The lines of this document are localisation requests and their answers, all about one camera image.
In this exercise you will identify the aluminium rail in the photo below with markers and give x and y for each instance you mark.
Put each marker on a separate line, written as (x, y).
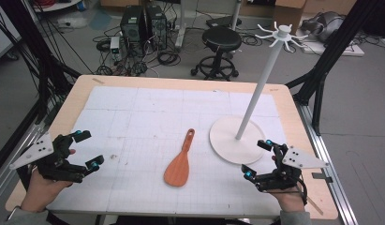
(12, 162)
(324, 146)

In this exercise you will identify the brown cardboard box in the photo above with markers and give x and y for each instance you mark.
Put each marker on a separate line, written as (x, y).
(288, 14)

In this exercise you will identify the wooden rice spatula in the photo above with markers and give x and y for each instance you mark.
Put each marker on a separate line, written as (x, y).
(177, 170)

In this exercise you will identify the black tape piece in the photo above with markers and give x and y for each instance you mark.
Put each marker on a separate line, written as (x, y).
(321, 176)

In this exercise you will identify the white grid mat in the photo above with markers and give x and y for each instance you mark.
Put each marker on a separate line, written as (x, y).
(149, 109)

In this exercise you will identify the flat white board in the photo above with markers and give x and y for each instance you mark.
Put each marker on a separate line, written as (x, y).
(337, 50)

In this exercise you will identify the person's right hand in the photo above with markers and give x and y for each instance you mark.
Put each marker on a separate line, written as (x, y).
(290, 200)

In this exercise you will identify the black laptop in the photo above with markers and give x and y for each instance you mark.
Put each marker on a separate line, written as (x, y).
(223, 21)

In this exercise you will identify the black computer tower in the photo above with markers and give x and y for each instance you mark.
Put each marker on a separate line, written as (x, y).
(156, 26)
(131, 23)

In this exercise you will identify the small white power supply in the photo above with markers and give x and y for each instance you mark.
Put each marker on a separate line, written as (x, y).
(115, 47)

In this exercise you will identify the white table leg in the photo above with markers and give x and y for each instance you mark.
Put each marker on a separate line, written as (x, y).
(180, 28)
(236, 12)

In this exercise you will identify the white cabinet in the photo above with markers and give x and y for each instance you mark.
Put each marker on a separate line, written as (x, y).
(2, 31)

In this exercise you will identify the black metal frame post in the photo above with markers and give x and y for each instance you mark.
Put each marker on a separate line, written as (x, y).
(40, 62)
(333, 47)

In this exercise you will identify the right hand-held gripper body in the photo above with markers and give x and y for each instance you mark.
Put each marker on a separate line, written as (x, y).
(302, 159)

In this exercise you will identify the round white table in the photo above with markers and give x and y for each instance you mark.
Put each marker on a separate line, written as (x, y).
(56, 5)

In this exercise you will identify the white hook rack stand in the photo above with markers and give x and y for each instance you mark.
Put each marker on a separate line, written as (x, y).
(230, 146)

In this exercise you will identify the grey bag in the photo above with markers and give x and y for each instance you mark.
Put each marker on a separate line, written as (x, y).
(324, 25)

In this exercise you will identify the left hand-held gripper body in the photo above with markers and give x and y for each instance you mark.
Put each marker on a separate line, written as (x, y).
(31, 153)

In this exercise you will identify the beige tape strip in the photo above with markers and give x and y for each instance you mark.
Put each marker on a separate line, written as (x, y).
(273, 90)
(98, 81)

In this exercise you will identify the person's left hand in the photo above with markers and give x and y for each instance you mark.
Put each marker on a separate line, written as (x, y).
(40, 193)

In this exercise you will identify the black round stool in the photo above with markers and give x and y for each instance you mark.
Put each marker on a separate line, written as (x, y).
(221, 39)

